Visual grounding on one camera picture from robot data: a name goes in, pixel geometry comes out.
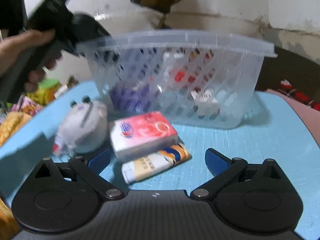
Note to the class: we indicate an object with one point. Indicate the green lidded yellow box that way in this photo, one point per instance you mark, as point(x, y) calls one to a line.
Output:
point(45, 92)

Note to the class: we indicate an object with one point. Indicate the pink pillow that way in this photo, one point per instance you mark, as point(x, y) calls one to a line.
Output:
point(308, 115)

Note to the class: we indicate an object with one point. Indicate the white plush toy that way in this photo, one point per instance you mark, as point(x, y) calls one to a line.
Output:
point(84, 129)

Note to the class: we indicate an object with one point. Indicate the person's left hand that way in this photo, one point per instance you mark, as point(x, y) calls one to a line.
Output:
point(12, 47)

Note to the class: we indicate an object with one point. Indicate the dark wooden headboard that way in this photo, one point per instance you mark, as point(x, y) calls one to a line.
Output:
point(302, 73)

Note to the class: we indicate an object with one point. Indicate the clear plastic basket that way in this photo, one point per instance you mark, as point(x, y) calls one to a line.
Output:
point(137, 57)

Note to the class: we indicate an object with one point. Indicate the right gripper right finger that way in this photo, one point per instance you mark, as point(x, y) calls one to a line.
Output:
point(225, 172)

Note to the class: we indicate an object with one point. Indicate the red plaid cloth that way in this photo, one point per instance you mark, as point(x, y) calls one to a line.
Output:
point(288, 90)

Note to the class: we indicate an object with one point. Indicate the red small box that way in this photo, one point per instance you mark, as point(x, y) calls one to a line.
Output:
point(184, 69)

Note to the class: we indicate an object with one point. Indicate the blue table mat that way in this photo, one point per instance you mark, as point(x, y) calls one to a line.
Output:
point(271, 129)

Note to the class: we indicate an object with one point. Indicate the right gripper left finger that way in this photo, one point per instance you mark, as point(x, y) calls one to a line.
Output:
point(89, 167)

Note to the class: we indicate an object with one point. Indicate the cream tube with orange end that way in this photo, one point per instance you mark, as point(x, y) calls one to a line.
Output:
point(154, 163)

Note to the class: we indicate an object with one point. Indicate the purple box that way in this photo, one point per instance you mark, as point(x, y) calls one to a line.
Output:
point(131, 97)

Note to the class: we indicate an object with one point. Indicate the pink tissue pack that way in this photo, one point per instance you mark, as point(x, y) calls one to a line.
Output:
point(140, 135)

